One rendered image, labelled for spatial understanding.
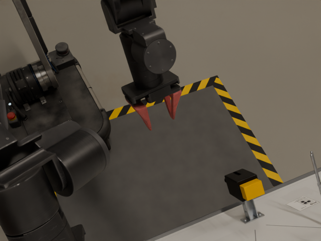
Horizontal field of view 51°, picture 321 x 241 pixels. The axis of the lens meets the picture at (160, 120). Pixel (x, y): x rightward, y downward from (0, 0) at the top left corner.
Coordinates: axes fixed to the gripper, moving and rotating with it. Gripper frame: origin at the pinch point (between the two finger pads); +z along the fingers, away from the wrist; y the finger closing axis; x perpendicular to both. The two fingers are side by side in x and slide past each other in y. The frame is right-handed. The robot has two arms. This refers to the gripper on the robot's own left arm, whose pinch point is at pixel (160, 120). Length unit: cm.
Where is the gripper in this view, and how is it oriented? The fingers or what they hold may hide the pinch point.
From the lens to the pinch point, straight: 70.4
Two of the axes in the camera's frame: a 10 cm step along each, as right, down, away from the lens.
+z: 2.4, 8.2, 5.3
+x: -4.2, -4.0, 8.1
